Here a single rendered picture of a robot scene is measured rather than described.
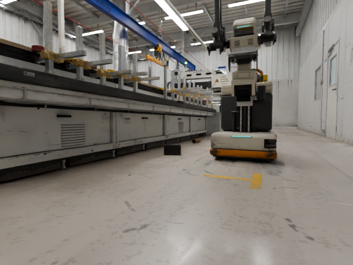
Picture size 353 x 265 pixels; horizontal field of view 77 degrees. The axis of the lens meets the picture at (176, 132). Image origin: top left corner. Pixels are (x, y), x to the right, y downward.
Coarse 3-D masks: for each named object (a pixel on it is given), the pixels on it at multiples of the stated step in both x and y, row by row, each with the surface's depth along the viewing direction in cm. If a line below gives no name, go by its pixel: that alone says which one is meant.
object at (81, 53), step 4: (68, 52) 139; (72, 52) 137; (76, 52) 136; (80, 52) 135; (84, 52) 135; (56, 56) 143; (60, 56) 142; (64, 56) 140; (68, 56) 139; (72, 56) 138; (76, 56) 138; (80, 56) 138; (36, 60) 150; (40, 60) 149; (44, 60) 148
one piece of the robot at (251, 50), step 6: (234, 48) 214; (240, 48) 212; (246, 48) 209; (252, 48) 208; (234, 54) 208; (240, 54) 208; (246, 54) 208; (252, 54) 201; (234, 60) 216; (240, 60) 214; (246, 60) 211; (252, 60) 213
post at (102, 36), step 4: (100, 36) 185; (104, 36) 186; (100, 40) 185; (104, 40) 187; (100, 44) 185; (104, 44) 187; (100, 48) 186; (104, 48) 187; (100, 52) 186; (104, 52) 187; (100, 56) 186; (104, 56) 187; (100, 68) 187; (104, 68) 187; (100, 76) 187; (104, 76) 187; (100, 80) 187; (104, 80) 188
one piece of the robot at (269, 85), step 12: (228, 84) 247; (264, 84) 231; (228, 96) 246; (228, 108) 247; (240, 108) 236; (252, 108) 237; (264, 108) 232; (228, 120) 247; (240, 120) 237; (252, 120) 237; (264, 120) 233
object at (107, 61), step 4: (96, 60) 162; (100, 60) 161; (104, 60) 159; (108, 60) 158; (112, 60) 160; (68, 64) 172; (72, 64) 171; (88, 64) 165; (92, 64) 163; (96, 64) 162; (100, 64) 162; (104, 64) 162; (68, 68) 174; (72, 68) 175
